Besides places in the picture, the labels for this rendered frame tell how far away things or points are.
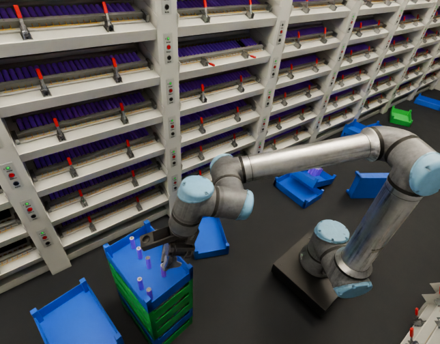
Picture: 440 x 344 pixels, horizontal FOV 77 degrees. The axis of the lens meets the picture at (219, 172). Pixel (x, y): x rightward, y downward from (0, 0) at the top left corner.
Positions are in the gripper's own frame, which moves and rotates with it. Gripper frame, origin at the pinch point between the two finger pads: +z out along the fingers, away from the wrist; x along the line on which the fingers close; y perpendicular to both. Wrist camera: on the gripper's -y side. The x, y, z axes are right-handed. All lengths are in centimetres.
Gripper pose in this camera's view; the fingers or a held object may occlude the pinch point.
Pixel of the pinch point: (162, 265)
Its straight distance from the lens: 101.1
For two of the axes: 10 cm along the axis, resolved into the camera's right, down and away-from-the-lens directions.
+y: 9.2, 1.0, 3.8
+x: -2.4, -6.3, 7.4
